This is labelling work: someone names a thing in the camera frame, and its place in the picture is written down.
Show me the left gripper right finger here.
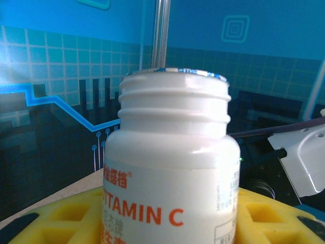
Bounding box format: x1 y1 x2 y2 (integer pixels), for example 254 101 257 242
235 187 325 244

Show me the aluminium frame post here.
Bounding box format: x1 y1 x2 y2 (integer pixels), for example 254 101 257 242
151 0 171 71

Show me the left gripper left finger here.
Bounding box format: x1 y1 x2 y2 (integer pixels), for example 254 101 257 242
0 187 105 244

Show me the white vitamin C pill bottle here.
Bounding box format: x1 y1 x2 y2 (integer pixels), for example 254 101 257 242
101 67 241 244

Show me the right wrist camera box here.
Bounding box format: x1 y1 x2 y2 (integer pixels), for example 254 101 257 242
268 124 325 198

